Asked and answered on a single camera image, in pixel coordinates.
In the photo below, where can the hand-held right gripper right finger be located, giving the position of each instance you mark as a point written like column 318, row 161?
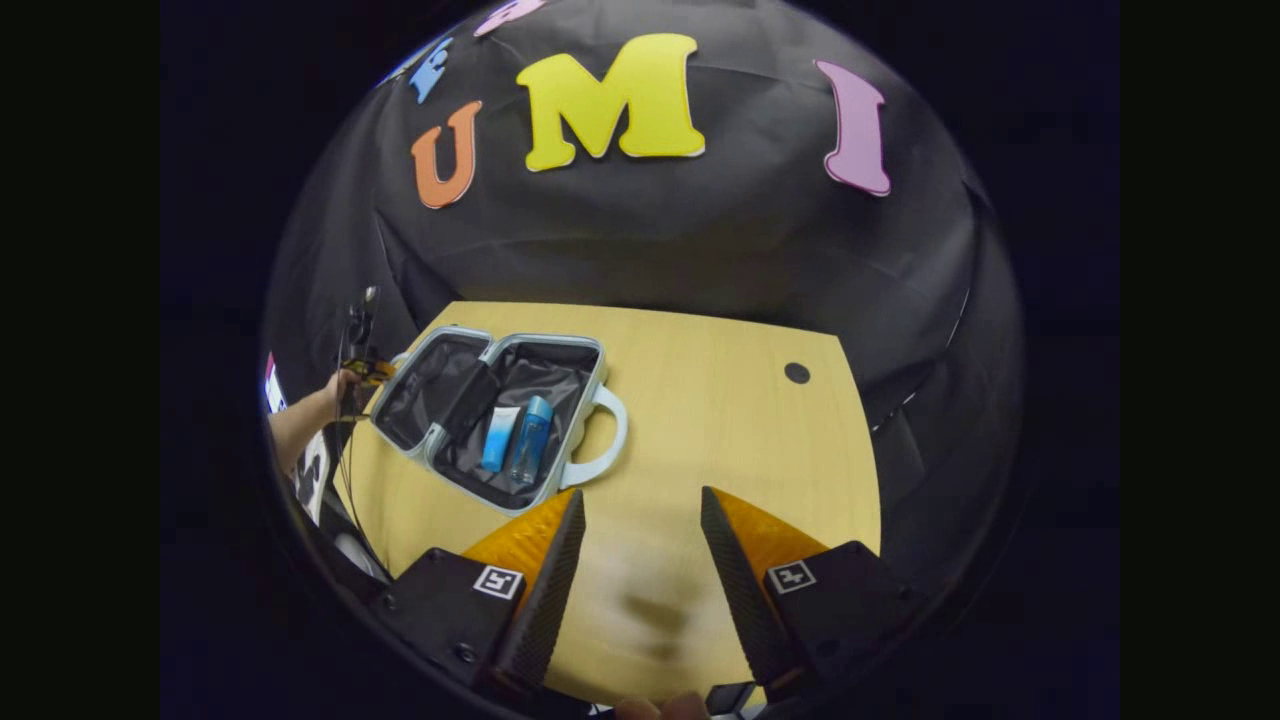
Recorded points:
column 745, row 600

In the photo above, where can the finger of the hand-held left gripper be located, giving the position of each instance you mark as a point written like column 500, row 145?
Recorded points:
column 375, row 370

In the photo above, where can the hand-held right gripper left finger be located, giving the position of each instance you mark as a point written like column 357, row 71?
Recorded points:
column 550, row 600

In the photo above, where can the white blue squeeze tube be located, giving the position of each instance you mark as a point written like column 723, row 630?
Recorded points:
column 498, row 445

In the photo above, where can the clear teal bottle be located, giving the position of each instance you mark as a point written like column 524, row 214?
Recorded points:
column 530, row 440

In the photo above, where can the pale mint suitcase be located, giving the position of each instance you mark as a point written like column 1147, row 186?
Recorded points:
column 545, row 370

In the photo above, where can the coloured printed sign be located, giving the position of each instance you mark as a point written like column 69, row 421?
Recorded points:
column 272, row 390

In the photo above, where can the white black printed cloth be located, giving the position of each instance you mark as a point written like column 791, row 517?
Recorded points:
column 312, row 480

